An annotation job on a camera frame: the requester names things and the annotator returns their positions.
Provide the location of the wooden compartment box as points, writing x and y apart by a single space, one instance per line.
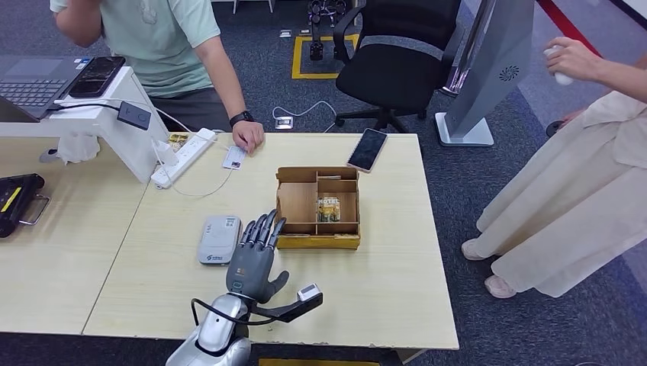
298 202

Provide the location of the white charger plug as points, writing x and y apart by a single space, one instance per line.
164 151

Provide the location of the seated person's left hand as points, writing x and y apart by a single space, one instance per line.
248 136

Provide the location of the black smartphone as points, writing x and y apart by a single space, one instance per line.
97 76

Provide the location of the white laptop stand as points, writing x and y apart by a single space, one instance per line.
124 146

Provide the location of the white ID card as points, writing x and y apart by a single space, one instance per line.
233 159

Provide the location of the crumpled white tissue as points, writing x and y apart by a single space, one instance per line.
76 148

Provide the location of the white furniture legs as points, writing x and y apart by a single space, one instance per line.
234 5

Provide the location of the white handheld controller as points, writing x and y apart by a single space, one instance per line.
562 78

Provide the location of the black robot legs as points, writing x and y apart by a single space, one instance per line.
316 30

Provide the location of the gold patterned packet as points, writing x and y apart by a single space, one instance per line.
178 141

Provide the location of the hotel room key card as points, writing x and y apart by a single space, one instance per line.
328 210

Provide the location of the black wristwatch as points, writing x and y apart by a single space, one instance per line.
241 118

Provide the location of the black round floor object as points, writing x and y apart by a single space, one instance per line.
553 127

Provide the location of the seated person's right forearm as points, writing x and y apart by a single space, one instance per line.
76 22

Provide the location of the black handheld terminal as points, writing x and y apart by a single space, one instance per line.
15 202

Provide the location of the white power strip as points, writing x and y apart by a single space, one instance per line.
194 149

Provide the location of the standing person's right hand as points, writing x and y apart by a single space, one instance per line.
573 58

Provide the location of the dark grey laptop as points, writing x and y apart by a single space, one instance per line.
30 86

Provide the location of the standing person's right forearm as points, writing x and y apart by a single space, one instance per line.
624 76

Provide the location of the smartphone with pink case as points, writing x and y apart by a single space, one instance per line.
367 150

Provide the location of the silver floor socket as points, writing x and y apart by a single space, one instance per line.
283 122

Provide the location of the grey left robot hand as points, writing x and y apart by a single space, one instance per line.
250 268

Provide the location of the grey card reader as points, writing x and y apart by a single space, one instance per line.
219 240

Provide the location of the grey kiosk stand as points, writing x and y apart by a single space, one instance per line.
490 65

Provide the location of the seated person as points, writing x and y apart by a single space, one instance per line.
156 45

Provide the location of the seated person's left forearm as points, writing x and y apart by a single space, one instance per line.
222 76

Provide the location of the black office chair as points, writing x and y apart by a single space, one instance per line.
394 70

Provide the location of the standing person's left hand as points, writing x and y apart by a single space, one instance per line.
573 117

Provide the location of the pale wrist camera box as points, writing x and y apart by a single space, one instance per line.
309 292

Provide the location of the standing person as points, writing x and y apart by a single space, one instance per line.
566 202

